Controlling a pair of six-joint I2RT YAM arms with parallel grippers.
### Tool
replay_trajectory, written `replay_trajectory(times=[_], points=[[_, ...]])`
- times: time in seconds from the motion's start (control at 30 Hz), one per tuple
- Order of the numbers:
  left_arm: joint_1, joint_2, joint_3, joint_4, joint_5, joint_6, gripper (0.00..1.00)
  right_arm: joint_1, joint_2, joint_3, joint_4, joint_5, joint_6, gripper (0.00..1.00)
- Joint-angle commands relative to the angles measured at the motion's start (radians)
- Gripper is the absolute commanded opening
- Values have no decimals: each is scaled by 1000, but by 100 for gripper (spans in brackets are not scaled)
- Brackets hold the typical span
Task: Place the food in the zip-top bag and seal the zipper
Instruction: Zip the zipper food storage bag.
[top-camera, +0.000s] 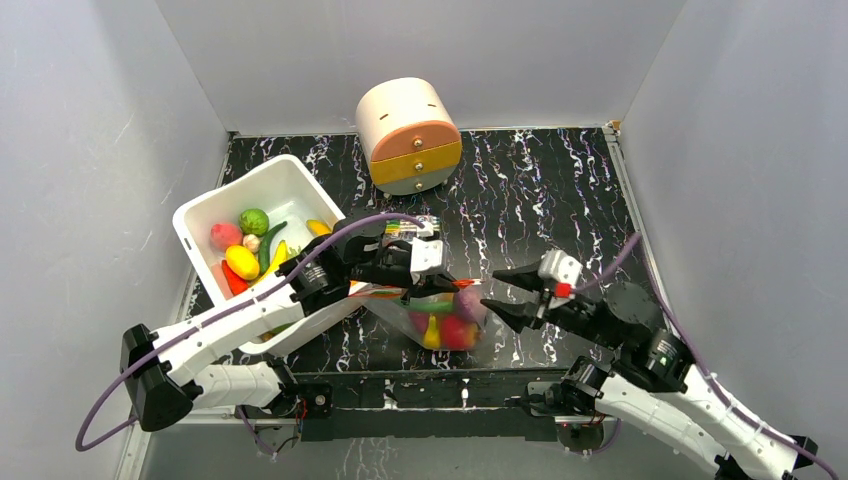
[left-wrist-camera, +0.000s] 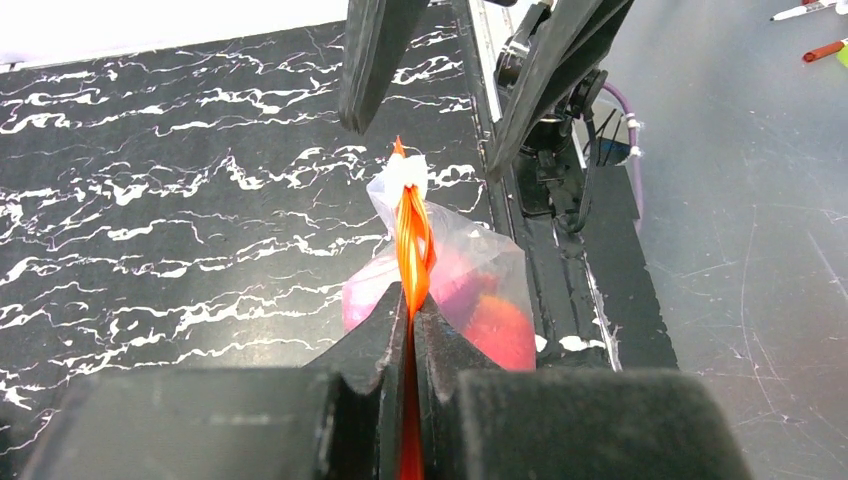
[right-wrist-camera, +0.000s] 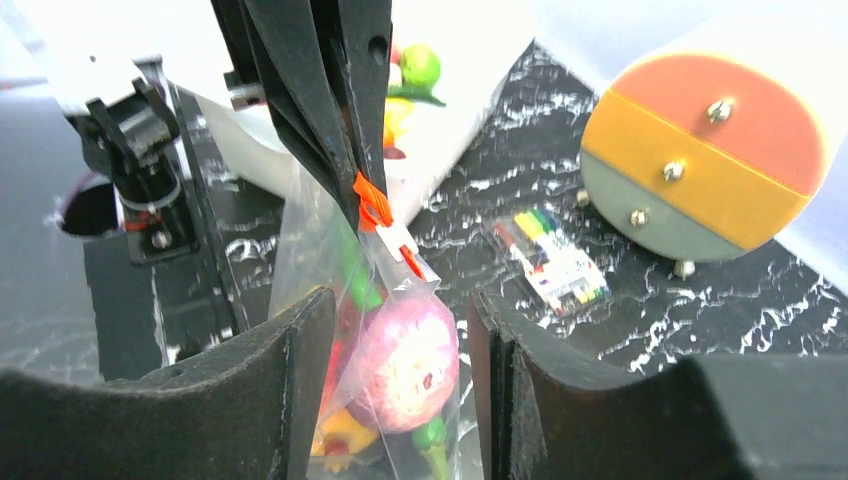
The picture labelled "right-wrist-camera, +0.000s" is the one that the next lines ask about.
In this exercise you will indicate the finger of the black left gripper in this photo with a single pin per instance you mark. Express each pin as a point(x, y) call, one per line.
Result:
point(360, 34)

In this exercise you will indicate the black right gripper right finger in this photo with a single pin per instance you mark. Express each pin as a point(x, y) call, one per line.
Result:
point(545, 410)

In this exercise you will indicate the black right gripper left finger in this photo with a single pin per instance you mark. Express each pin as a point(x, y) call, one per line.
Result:
point(245, 409)

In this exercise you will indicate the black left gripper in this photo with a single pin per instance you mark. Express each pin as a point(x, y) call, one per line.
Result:
point(275, 50)

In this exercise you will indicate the yellow banana toy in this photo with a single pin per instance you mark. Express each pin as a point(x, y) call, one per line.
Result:
point(338, 439)

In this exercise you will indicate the red fruit toy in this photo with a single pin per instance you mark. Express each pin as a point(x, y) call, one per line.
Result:
point(331, 401)

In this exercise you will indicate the clear orange-zip bag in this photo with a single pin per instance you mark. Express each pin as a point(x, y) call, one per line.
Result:
point(314, 246)

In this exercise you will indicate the white plastic food bin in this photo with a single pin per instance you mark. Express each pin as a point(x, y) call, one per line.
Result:
point(449, 63)

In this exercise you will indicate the white garlic bulb toy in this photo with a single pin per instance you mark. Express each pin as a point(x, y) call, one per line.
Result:
point(395, 76)

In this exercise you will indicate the green custard apple toy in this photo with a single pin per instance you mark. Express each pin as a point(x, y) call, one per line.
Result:
point(420, 66)

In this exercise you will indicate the yellow lemon toy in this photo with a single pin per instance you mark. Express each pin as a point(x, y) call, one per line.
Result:
point(396, 113)

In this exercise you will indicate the dark green cucumber toy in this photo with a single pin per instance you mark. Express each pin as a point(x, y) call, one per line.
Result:
point(414, 93)

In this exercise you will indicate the red strawberry toy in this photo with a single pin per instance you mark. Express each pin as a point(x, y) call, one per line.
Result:
point(393, 153)

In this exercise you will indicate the pack of coloured markers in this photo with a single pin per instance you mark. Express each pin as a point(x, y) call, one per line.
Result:
point(556, 270)

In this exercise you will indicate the round pastel drawer cabinet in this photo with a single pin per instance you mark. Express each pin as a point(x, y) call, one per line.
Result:
point(706, 148)

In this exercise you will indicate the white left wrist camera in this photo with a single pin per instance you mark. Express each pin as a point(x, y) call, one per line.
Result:
point(86, 50)

